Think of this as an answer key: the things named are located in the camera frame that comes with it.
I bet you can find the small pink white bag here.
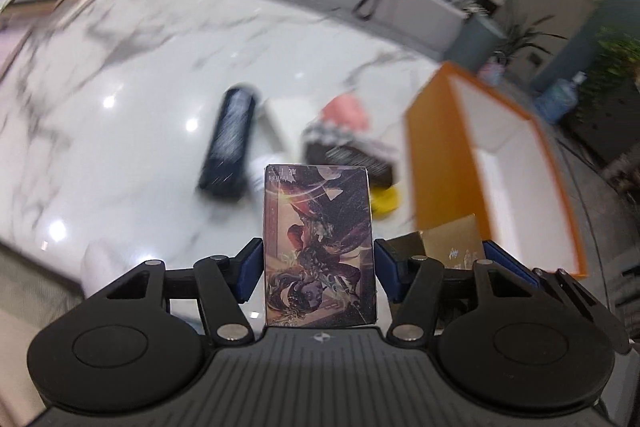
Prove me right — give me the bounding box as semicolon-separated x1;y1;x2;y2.
477;54;507;86

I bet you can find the orange storage box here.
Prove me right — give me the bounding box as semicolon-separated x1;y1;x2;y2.
403;61;589;279

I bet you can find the illustrated card box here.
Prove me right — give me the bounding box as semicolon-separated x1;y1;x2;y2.
263;164;377;326

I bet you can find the dark printed box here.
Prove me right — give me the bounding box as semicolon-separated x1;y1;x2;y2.
302;122;399;188

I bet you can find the brown cardboard box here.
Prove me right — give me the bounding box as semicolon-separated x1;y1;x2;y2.
387;213;487;269

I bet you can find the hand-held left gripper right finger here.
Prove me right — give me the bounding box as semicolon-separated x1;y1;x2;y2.
374;237;532;344

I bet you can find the yellow tape measure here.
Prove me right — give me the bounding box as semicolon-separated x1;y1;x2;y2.
369;184;402;221

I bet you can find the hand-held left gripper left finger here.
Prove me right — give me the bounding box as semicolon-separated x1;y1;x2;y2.
102;238;265;344

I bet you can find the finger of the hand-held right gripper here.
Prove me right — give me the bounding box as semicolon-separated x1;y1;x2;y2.
482;240;632;356

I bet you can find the green potted plant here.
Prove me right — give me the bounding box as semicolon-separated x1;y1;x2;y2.
492;9;567;74

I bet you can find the grey trash bin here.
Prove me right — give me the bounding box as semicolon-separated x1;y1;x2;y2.
457;14;507;68

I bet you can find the large leafy plant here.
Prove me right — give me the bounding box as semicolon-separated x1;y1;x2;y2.
581;24;640;120

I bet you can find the pink pump bottle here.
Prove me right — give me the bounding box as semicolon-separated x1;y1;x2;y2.
319;93;372;134

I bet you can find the long black box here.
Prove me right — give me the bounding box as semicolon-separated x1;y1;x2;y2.
197;85;264;204

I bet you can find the blue water jug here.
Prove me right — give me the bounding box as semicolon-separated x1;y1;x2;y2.
537;71;589;126

